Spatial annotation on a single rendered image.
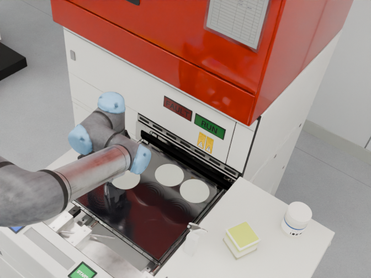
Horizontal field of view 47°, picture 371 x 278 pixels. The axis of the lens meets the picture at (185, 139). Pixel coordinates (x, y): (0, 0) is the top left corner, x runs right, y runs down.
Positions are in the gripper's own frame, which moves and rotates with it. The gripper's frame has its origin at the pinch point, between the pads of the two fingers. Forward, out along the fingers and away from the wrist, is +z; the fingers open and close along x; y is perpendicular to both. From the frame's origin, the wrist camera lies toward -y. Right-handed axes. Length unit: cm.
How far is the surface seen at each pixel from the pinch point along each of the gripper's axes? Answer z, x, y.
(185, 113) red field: -18.7, 3.9, 28.3
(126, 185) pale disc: 1.3, -3.6, 5.4
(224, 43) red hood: -53, -9, 30
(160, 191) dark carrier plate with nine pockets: 1.4, -9.5, 15.2
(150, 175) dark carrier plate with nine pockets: 1.3, -2.3, 14.6
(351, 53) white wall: 22, 61, 167
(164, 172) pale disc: 1.3, -2.7, 19.5
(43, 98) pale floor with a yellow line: 91, 156, -2
